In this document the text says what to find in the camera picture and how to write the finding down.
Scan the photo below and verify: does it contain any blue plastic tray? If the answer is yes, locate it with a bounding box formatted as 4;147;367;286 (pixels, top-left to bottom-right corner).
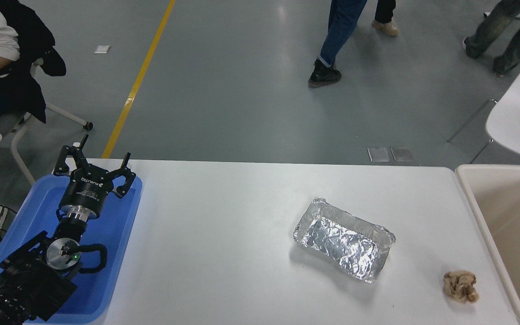
0;174;144;325

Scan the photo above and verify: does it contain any black jacket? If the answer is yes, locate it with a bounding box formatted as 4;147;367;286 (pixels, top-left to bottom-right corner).
0;0;67;124

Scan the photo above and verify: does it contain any large pale bin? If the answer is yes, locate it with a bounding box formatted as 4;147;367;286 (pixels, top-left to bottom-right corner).
455;164;520;325

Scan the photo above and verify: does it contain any silver foil tray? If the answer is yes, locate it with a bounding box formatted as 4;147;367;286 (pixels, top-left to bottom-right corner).
293;197;396;284

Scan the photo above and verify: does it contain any silver floor plate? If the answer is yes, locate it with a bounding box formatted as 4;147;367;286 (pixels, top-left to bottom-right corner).
367;147;390;162
390;146;414;162

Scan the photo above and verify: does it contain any grey chair with white legs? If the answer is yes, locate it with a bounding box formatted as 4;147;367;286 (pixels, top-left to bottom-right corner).
0;58;93;186

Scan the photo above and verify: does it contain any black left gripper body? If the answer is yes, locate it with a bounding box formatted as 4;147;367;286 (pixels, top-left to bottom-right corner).
59;170;113;214

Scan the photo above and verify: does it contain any crumpled tan paper ball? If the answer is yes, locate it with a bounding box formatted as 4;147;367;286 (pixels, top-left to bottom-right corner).
443;270;480;304

